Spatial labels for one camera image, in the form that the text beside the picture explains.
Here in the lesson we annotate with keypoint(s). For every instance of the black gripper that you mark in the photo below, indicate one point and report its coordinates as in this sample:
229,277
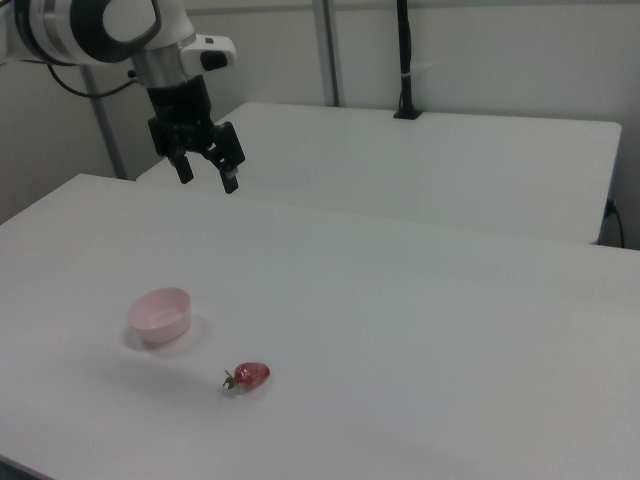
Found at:
180,107

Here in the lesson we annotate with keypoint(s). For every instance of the red strawberry with green leaves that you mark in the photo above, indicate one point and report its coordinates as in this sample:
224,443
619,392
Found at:
251,374

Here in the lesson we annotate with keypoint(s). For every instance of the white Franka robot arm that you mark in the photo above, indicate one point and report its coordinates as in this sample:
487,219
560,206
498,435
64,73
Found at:
75,30

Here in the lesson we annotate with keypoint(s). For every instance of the pink plastic bowl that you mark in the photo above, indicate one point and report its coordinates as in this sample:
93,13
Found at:
161,314

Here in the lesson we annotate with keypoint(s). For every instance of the white side table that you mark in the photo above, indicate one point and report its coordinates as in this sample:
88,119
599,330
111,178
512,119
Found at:
425,165

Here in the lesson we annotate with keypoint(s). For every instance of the aluminium frame post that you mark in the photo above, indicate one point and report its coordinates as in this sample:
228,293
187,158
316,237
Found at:
327,50

